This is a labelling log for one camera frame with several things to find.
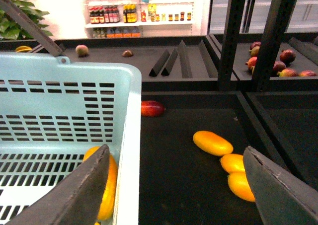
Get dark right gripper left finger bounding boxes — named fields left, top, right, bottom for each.
left=8, top=145, right=110, bottom=225

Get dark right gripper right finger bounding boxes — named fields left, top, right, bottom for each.
left=243, top=147, right=318, bottom=225

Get yellow mango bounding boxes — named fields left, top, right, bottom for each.
left=220, top=153, right=245, bottom=174
left=193, top=131, right=234, bottom=156
left=97, top=154, right=118, bottom=221
left=228, top=172, right=255, bottom=202

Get light teal plastic basket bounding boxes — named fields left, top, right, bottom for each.
left=0, top=52, right=142, bottom=225

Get brown plastic basket handle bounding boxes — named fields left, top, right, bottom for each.
left=0, top=0, right=65, bottom=57

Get yellow mango on shelf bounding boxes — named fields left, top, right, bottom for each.
left=193, top=131, right=234, bottom=156

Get red mango on shelf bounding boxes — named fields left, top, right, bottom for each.
left=141, top=100, right=165, bottom=117

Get dark red mango pile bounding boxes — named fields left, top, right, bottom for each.
left=245, top=41, right=317, bottom=77

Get green red mango far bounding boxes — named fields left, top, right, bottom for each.
left=75, top=45, right=89, bottom=57

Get dark display shelf crate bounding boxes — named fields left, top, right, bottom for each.
left=0, top=35, right=318, bottom=225

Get brown fruit far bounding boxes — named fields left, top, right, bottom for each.
left=122, top=50, right=134, bottom=58

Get black triangular divider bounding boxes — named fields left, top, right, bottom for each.
left=149, top=50, right=170, bottom=77
left=161, top=48, right=178, bottom=76

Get yellow starfruit far left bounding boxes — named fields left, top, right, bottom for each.
left=15, top=46, right=32, bottom=53

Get green plant leaves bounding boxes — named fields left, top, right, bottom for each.
left=0, top=0, right=53, bottom=40

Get white shelf with bottles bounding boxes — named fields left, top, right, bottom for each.
left=84, top=0, right=194, bottom=39

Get black metal shelf post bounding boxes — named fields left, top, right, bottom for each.
left=218, top=0, right=297, bottom=91

